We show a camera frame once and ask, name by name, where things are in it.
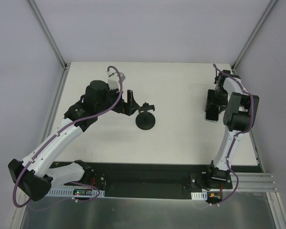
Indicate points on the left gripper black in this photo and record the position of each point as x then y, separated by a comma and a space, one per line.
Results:
127, 104

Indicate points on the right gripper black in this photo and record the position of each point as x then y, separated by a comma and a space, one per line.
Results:
213, 102

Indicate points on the black smartphone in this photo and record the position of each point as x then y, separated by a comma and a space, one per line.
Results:
211, 113

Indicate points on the black phone stand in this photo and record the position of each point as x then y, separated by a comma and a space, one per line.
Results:
145, 120

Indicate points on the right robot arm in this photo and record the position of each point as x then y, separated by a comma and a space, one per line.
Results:
240, 109

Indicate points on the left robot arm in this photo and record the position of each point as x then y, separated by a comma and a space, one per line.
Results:
33, 174

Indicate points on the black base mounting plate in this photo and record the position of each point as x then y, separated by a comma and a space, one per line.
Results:
144, 180

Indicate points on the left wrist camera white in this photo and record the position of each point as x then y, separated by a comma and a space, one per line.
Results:
113, 80

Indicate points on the left aluminium frame post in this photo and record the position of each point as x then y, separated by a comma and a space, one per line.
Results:
47, 33

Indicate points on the aluminium frame post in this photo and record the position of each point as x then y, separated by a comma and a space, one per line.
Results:
47, 33
254, 33

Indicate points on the aluminium rail profile front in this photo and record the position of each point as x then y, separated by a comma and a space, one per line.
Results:
253, 181

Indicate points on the right white cable duct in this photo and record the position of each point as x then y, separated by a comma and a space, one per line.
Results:
199, 195

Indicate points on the white cable duct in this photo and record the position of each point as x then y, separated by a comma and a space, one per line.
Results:
74, 192
199, 195

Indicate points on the left white cable duct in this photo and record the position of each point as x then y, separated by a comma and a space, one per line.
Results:
74, 192

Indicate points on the right aluminium frame post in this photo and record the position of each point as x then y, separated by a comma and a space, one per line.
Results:
254, 33

